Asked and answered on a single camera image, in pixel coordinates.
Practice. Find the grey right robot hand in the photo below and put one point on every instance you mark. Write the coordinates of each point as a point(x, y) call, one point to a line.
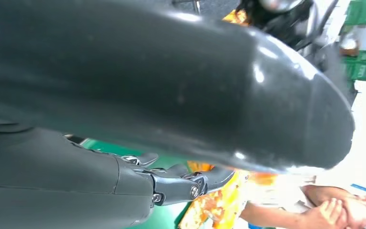
point(138, 79)

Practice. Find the person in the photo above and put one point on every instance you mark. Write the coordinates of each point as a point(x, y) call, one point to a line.
point(322, 196)

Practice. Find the yellow taped cardboard sheet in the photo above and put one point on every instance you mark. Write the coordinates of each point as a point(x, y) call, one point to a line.
point(214, 202)

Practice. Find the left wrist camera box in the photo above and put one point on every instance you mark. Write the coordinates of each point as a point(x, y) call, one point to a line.
point(339, 72)

